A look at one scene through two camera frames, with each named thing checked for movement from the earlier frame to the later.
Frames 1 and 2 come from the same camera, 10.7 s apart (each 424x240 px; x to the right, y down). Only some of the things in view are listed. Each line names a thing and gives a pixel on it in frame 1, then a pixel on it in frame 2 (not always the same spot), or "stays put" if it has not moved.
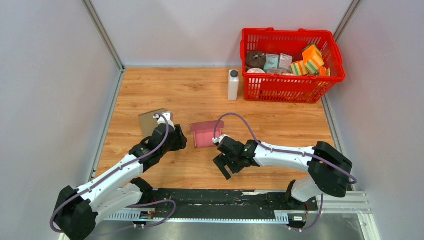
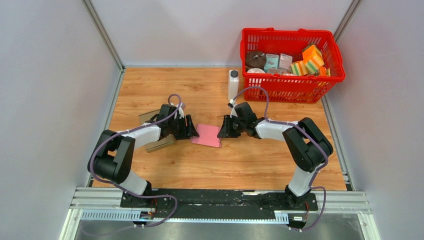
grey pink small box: [285, 61] stays put
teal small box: [272, 62] stays put
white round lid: [255, 70] stays put
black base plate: [208, 202] stays put
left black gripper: [181, 140] → [188, 131]
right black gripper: [221, 161] → [226, 131]
